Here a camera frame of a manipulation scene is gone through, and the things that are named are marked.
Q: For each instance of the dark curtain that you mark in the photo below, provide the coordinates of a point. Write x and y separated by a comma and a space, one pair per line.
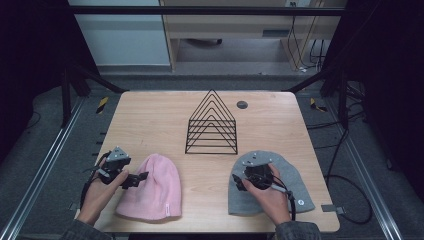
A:
390, 83
30, 66

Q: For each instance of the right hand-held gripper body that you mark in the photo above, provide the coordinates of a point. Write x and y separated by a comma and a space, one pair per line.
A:
258, 173

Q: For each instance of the black frame crossbar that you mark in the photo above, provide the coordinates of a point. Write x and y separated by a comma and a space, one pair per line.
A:
200, 10

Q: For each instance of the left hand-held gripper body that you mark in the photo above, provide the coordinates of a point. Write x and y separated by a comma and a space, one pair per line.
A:
116, 159

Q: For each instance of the orange-black tool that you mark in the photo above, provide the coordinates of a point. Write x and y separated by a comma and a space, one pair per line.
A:
316, 106

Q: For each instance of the round dark table grommet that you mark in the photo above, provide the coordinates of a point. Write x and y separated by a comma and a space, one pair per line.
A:
242, 105

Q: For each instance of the black metal stand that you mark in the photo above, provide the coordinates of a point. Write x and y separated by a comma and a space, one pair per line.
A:
342, 100
66, 100

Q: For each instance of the white panel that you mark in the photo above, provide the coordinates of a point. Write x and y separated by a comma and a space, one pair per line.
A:
123, 40

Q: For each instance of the person's left hand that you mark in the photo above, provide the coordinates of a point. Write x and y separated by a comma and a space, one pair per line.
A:
100, 195

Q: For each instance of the aluminium rail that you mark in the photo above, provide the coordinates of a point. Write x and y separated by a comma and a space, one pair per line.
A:
43, 166
363, 173

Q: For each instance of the pink knit beanie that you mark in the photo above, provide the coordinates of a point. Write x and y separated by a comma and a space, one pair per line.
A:
153, 190

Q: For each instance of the person's right hand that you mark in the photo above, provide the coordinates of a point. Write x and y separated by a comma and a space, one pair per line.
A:
270, 200

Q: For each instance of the grey knit beanie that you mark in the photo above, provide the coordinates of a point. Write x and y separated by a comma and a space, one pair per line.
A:
296, 180

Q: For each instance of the grey metal bracket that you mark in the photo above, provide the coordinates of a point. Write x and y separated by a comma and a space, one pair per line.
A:
333, 209
74, 206

